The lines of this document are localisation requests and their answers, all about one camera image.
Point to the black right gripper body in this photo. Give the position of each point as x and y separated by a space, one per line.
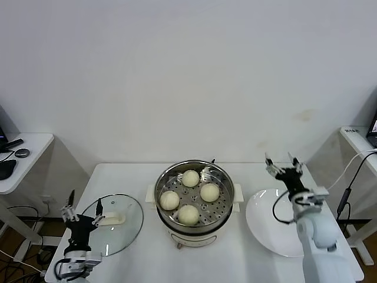
293 179

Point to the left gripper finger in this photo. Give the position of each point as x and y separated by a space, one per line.
69 212
99 218

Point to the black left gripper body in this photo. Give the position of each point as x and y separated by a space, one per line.
79 230

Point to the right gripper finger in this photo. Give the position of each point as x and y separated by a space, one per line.
272 170
298 166

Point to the white steamed baozi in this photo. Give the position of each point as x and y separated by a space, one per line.
190 178
209 192
188 214
169 200

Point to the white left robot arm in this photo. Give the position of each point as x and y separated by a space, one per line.
70 269

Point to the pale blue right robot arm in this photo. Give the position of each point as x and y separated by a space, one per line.
321 233

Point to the perforated stainless steel steamer basket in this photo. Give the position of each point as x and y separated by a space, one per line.
224 206

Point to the round white plate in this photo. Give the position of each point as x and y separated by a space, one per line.
262 224

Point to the white side desk with label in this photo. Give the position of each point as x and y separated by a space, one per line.
353 138

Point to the printed desk label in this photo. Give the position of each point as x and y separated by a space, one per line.
351 130

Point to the black computer mouse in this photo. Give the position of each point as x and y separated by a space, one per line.
6 170

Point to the black laptop with lit screen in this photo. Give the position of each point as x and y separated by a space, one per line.
372 135

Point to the black remote stick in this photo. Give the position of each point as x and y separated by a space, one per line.
14 143

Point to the cream electric cooking pot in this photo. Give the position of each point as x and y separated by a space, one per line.
191 237

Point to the dark laptop with blue light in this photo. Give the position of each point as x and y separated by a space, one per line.
2 144

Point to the white wall socket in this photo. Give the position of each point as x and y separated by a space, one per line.
48 200

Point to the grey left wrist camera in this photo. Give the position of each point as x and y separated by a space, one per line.
91 259

